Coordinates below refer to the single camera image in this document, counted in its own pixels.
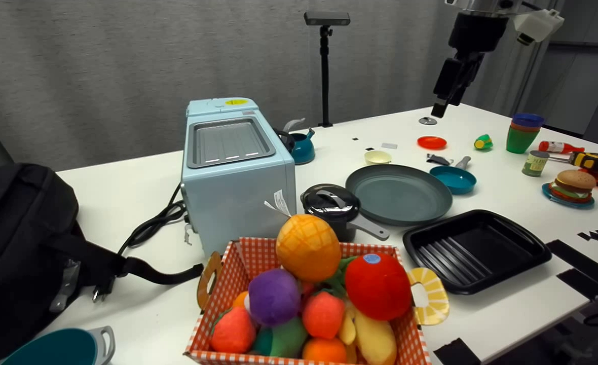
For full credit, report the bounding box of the grey curtain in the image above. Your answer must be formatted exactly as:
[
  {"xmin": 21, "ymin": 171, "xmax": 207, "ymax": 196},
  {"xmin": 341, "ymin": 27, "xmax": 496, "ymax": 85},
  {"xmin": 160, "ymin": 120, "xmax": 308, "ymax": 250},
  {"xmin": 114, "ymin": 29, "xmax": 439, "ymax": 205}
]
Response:
[{"xmin": 0, "ymin": 0, "xmax": 468, "ymax": 173}]

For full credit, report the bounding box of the red orange plush peach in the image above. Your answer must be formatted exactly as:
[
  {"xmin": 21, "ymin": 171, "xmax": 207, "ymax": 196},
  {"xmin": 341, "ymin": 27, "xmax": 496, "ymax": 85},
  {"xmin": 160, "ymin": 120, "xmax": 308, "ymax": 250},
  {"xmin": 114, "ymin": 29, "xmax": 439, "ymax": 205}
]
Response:
[{"xmin": 300, "ymin": 290, "xmax": 349, "ymax": 343}]

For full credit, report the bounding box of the purple plush fruit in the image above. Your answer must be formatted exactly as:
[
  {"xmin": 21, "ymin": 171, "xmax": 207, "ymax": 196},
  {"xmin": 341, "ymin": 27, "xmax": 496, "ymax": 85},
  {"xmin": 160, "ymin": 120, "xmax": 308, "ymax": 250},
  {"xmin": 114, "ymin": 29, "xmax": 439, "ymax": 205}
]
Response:
[{"xmin": 248, "ymin": 267, "xmax": 304, "ymax": 331}]

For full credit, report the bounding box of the small toy jar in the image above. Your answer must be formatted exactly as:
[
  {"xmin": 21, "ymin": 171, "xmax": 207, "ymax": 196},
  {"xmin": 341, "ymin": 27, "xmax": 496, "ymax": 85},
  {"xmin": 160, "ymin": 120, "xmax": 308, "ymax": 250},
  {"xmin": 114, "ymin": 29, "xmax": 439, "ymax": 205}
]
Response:
[{"xmin": 521, "ymin": 147, "xmax": 551, "ymax": 180}]

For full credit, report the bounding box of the green plush vegetable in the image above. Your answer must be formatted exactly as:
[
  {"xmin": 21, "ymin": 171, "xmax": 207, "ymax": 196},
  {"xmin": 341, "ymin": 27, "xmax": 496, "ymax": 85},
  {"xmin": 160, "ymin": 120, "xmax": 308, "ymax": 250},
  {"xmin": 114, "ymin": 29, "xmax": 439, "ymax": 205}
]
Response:
[{"xmin": 252, "ymin": 316, "xmax": 310, "ymax": 358}]

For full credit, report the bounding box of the red plush strawberry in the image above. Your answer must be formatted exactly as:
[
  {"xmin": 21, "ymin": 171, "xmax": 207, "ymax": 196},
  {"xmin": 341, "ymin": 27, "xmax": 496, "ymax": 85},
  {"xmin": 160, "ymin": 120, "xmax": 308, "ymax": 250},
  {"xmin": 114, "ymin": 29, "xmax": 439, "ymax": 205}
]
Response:
[{"xmin": 209, "ymin": 306, "xmax": 258, "ymax": 355}]

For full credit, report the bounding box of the small blue pan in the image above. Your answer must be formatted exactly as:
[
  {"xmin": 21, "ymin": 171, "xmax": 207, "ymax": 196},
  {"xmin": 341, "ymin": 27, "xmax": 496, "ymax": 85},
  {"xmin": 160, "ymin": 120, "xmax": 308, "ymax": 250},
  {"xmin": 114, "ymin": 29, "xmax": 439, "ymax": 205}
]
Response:
[{"xmin": 426, "ymin": 151, "xmax": 481, "ymax": 196}]

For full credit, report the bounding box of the small cream bowl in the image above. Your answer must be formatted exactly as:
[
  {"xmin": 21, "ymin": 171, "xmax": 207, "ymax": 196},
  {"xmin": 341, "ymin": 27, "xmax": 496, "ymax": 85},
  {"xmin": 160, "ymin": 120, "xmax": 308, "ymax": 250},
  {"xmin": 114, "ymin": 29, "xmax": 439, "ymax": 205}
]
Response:
[{"xmin": 364, "ymin": 147, "xmax": 394, "ymax": 167}]

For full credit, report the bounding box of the light blue toy oven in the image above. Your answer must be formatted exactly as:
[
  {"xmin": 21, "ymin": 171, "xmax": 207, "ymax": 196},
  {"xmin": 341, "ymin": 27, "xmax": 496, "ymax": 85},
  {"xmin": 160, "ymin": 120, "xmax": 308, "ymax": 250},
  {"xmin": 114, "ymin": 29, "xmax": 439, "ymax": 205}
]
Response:
[{"xmin": 181, "ymin": 95, "xmax": 300, "ymax": 257}]

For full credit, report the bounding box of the green yellow toy fruit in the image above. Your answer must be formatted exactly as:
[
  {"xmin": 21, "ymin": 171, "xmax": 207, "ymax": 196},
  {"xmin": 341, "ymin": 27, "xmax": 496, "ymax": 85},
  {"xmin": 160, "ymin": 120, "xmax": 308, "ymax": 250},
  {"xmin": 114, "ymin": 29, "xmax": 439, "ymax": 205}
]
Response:
[{"xmin": 472, "ymin": 132, "xmax": 498, "ymax": 153}]

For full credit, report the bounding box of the teal toy kettle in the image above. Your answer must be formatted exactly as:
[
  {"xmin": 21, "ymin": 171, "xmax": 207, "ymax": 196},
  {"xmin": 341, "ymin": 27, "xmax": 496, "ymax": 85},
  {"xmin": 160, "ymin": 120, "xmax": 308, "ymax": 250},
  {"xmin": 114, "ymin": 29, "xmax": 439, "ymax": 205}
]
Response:
[{"xmin": 281, "ymin": 116, "xmax": 318, "ymax": 167}]

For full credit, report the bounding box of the large grey-green frying pan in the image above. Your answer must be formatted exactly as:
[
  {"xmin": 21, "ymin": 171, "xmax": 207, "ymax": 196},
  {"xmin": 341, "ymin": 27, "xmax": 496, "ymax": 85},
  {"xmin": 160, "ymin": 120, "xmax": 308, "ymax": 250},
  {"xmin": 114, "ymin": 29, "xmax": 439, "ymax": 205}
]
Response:
[{"xmin": 343, "ymin": 163, "xmax": 454, "ymax": 227}]

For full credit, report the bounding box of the small black pot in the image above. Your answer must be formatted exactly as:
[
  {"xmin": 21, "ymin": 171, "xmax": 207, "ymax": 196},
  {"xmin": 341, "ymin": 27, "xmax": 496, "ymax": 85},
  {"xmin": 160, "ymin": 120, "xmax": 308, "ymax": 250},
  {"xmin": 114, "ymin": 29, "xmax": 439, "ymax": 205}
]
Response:
[{"xmin": 300, "ymin": 182, "xmax": 392, "ymax": 243}]

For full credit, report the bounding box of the glass pan lid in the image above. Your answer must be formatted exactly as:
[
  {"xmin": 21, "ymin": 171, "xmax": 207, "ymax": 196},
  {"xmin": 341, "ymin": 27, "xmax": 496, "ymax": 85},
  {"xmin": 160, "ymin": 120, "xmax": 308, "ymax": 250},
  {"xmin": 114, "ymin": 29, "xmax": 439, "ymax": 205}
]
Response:
[{"xmin": 308, "ymin": 186, "xmax": 355, "ymax": 215}]

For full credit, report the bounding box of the toy burger on plate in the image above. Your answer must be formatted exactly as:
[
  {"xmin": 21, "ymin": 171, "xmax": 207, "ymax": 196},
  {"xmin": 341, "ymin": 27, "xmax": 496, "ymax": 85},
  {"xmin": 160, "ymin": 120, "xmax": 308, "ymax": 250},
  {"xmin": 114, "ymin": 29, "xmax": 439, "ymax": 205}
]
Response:
[{"xmin": 540, "ymin": 167, "xmax": 598, "ymax": 210}]

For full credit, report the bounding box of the red toy plate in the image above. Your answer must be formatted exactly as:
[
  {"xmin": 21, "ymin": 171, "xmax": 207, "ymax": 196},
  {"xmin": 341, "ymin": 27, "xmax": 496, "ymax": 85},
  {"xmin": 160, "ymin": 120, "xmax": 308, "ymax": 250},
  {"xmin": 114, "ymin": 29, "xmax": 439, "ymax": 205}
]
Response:
[{"xmin": 415, "ymin": 133, "xmax": 450, "ymax": 151}]

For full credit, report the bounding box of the red toy ketchup bottle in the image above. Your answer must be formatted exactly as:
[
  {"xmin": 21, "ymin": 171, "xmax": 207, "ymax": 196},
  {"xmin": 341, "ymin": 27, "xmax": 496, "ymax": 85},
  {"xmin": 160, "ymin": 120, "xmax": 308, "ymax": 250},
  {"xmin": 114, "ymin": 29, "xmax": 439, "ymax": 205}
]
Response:
[{"xmin": 535, "ymin": 137, "xmax": 587, "ymax": 160}]

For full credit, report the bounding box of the yellow pineapple slice toy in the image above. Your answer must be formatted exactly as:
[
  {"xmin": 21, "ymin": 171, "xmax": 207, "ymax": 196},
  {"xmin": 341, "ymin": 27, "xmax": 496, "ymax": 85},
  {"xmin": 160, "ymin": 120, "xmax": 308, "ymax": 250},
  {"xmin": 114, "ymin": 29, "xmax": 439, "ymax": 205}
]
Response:
[{"xmin": 405, "ymin": 266, "xmax": 452, "ymax": 328}]

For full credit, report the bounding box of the small orange plush fruit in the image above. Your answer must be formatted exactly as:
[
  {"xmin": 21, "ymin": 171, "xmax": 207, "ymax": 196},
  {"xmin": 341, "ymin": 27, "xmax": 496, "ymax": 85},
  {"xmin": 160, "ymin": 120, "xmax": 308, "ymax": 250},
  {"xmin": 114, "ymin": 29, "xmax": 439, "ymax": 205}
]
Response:
[{"xmin": 300, "ymin": 336, "xmax": 351, "ymax": 365}]

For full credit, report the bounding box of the orange plush pineapple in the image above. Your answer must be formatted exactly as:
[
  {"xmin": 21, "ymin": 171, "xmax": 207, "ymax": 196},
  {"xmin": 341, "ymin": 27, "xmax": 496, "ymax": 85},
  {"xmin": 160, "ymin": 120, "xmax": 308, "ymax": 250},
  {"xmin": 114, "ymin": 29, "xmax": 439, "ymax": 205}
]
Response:
[{"xmin": 275, "ymin": 212, "xmax": 345, "ymax": 283}]

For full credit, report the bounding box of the teal toy pot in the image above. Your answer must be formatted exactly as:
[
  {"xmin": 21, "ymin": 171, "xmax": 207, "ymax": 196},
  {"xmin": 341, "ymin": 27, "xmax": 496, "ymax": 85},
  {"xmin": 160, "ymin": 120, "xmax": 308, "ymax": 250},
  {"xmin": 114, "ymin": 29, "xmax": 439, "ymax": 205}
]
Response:
[{"xmin": 0, "ymin": 325, "xmax": 117, "ymax": 365}]

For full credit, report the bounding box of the black backpack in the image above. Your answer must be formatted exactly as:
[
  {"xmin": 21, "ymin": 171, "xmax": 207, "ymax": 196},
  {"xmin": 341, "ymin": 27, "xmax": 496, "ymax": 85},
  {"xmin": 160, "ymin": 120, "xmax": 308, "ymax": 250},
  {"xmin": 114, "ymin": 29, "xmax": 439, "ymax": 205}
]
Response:
[{"xmin": 0, "ymin": 160, "xmax": 207, "ymax": 349}]

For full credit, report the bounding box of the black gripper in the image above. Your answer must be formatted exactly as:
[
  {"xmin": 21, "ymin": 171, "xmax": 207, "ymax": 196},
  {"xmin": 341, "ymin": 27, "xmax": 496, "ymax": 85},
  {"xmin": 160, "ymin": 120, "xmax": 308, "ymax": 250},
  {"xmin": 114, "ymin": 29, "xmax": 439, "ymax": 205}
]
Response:
[{"xmin": 431, "ymin": 9, "xmax": 512, "ymax": 120}]

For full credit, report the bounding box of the black oven power cable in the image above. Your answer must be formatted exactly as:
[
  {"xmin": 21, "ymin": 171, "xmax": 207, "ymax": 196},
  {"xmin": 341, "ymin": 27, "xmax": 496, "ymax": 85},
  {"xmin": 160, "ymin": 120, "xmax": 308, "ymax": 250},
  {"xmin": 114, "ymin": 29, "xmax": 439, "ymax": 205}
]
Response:
[{"xmin": 117, "ymin": 182, "xmax": 190, "ymax": 257}]

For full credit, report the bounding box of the checkered fruit basket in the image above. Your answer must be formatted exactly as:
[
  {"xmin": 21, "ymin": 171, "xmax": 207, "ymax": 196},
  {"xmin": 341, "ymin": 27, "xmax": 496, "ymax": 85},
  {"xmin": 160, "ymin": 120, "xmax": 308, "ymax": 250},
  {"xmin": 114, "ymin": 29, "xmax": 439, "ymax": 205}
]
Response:
[{"xmin": 182, "ymin": 236, "xmax": 433, "ymax": 365}]

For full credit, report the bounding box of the black grill tray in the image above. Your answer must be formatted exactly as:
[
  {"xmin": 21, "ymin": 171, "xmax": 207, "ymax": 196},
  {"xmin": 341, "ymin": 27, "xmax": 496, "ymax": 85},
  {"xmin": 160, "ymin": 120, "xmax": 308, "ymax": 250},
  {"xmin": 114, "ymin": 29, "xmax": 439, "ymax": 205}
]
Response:
[{"xmin": 402, "ymin": 206, "xmax": 556, "ymax": 296}]

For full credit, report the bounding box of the red plush tomato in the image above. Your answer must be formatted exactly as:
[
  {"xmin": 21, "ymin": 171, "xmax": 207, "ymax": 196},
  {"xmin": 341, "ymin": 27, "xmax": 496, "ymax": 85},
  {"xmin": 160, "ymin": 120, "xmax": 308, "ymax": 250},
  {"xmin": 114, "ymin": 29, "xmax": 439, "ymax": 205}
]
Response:
[{"xmin": 343, "ymin": 252, "xmax": 414, "ymax": 323}]

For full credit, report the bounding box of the yellow plush banana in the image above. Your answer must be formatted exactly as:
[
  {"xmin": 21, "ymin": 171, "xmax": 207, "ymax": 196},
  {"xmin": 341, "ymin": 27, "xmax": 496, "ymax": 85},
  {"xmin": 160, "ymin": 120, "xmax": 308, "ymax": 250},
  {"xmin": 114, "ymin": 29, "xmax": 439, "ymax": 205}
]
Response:
[{"xmin": 341, "ymin": 310, "xmax": 400, "ymax": 365}]

